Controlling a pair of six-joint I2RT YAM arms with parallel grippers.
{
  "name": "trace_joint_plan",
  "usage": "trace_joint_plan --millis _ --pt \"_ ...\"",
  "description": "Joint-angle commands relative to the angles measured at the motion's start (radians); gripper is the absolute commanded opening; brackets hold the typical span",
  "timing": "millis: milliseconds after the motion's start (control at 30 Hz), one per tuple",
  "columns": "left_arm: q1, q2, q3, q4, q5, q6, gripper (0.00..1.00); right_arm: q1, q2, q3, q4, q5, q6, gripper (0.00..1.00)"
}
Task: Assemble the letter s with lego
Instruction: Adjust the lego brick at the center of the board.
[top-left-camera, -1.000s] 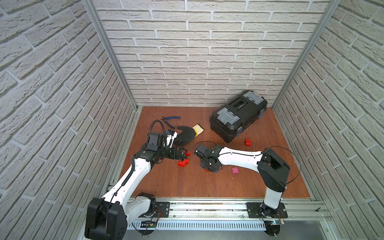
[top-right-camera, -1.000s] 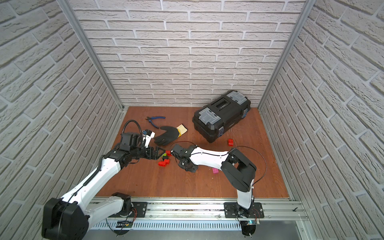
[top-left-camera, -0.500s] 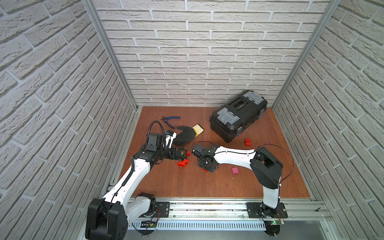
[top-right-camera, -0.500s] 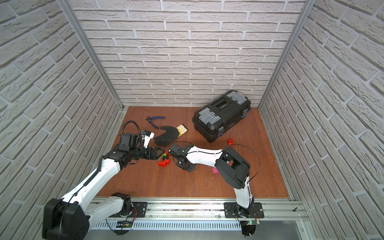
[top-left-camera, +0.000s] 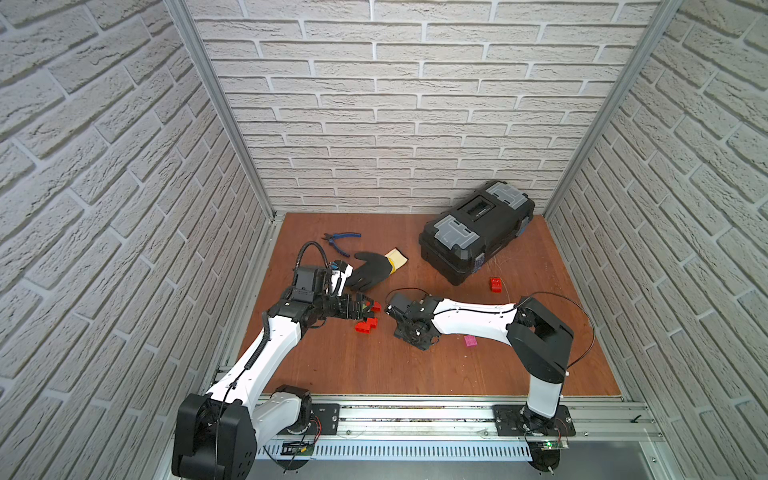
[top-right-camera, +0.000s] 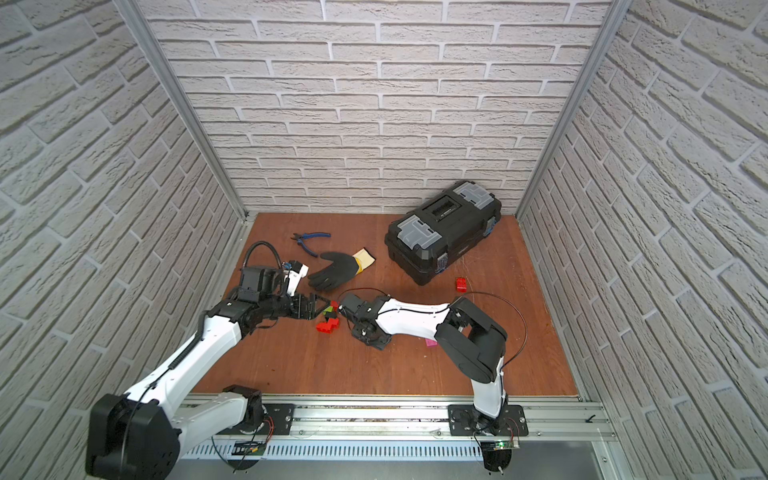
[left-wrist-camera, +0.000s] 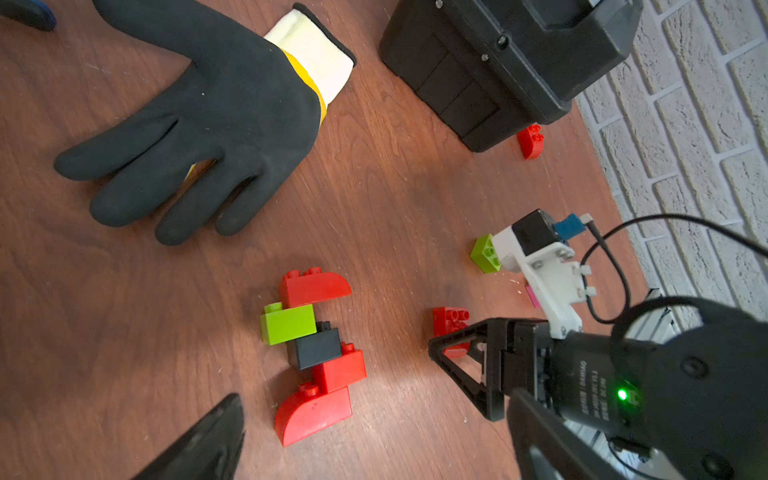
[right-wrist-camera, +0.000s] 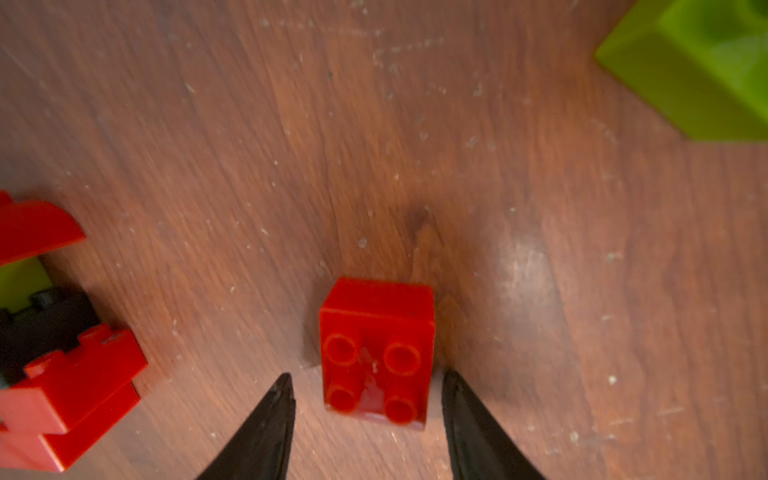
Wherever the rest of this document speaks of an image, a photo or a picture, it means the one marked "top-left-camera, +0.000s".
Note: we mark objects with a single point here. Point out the small red lego brick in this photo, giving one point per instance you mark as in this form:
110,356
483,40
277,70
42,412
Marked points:
366,326

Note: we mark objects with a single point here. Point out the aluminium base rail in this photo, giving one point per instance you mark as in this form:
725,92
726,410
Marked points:
433,428

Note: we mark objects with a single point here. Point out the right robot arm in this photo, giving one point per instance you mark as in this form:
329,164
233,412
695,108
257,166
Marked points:
541,341

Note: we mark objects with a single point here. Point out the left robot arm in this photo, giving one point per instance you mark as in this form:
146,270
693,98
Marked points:
258,366

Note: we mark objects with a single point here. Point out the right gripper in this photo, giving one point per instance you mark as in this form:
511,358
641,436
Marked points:
398,332

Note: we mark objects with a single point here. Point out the blue handled pliers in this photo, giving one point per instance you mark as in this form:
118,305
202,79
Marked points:
333,240

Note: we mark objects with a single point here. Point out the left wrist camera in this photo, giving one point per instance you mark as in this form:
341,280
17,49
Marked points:
310,282

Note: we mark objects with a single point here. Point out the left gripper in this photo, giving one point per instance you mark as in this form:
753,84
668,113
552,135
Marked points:
351,306

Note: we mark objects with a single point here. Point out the black plastic toolbox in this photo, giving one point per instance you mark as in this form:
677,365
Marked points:
461,240

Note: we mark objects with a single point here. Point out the black work glove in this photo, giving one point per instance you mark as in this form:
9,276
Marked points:
375,268

